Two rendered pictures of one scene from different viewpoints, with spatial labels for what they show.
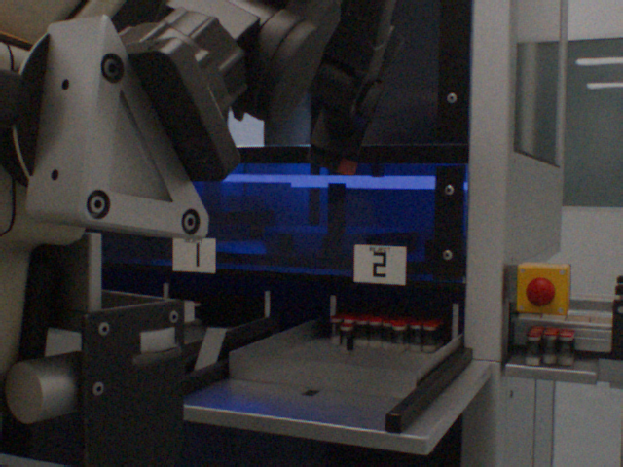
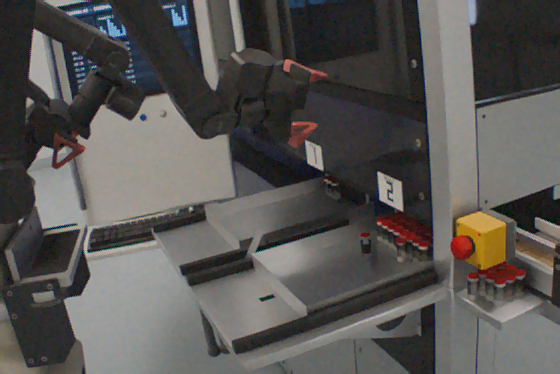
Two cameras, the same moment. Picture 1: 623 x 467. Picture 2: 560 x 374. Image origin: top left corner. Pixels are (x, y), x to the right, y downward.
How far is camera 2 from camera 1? 0.90 m
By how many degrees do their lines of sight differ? 49
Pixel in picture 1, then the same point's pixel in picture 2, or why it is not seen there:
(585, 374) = (495, 320)
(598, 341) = (546, 286)
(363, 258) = (382, 183)
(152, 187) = not seen: outside the picture
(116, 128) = not seen: outside the picture
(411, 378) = (304, 309)
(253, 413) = (207, 309)
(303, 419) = (217, 323)
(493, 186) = (441, 146)
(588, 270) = not seen: outside the picture
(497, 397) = (451, 314)
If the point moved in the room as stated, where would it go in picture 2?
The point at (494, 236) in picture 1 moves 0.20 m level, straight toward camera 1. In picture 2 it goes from (444, 189) to (354, 226)
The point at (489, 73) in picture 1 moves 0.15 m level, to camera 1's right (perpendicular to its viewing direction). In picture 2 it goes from (430, 45) to (515, 47)
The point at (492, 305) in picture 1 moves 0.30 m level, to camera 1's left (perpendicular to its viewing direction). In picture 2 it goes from (446, 245) to (319, 216)
